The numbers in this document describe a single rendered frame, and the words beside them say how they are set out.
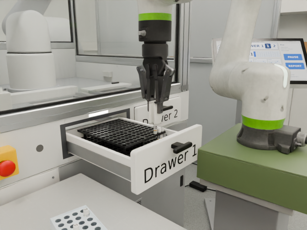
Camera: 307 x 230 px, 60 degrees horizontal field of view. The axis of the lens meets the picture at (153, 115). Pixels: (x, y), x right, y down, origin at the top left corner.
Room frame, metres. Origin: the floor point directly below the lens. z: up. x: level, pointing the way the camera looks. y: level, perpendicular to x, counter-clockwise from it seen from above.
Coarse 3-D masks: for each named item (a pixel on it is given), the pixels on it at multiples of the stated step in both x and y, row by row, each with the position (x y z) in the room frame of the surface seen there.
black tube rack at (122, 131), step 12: (120, 120) 0.92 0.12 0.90; (84, 132) 0.79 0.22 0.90; (96, 132) 0.79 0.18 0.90; (108, 132) 0.79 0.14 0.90; (120, 132) 0.79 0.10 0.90; (132, 132) 0.79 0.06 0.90; (144, 132) 0.80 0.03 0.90; (108, 144) 0.76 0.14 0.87; (120, 144) 0.68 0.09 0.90; (144, 144) 0.76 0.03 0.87
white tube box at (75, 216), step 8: (80, 208) 0.54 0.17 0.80; (88, 208) 0.54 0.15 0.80; (56, 216) 0.51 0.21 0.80; (64, 216) 0.51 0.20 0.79; (72, 216) 0.51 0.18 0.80; (80, 216) 0.51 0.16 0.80; (88, 216) 0.51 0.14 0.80; (56, 224) 0.49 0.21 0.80; (64, 224) 0.49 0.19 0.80; (72, 224) 0.49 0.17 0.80; (80, 224) 0.50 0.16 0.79; (88, 224) 0.49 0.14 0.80; (96, 224) 0.49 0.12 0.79
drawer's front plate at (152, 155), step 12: (180, 132) 0.70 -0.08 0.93; (192, 132) 0.74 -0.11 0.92; (156, 144) 0.61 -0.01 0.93; (168, 144) 0.65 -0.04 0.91; (192, 144) 0.74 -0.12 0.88; (132, 156) 0.56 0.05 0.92; (144, 156) 0.58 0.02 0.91; (156, 156) 0.61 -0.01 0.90; (168, 156) 0.65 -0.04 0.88; (180, 156) 0.69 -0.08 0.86; (132, 168) 0.56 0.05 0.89; (144, 168) 0.58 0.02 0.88; (168, 168) 0.65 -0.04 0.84; (180, 168) 0.69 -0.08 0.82; (132, 180) 0.57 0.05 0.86; (156, 180) 0.61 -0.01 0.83; (132, 192) 0.57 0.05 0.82
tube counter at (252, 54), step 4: (252, 52) 1.55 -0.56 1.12; (256, 52) 1.54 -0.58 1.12; (260, 52) 1.54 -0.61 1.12; (264, 52) 1.54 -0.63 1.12; (268, 52) 1.54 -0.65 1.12; (272, 52) 1.54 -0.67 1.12; (276, 52) 1.54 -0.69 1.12; (252, 56) 1.53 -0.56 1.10; (256, 56) 1.53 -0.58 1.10; (260, 56) 1.53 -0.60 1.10; (264, 56) 1.53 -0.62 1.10; (268, 56) 1.52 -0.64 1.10; (272, 56) 1.52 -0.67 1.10; (276, 56) 1.52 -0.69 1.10; (280, 56) 1.52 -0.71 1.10
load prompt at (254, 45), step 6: (252, 42) 1.59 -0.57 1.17; (258, 42) 1.59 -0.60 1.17; (264, 42) 1.59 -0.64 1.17; (270, 42) 1.59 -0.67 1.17; (276, 42) 1.58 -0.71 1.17; (252, 48) 1.56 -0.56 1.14; (258, 48) 1.56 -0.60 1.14; (264, 48) 1.56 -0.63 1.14; (270, 48) 1.56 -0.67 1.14; (276, 48) 1.56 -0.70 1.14
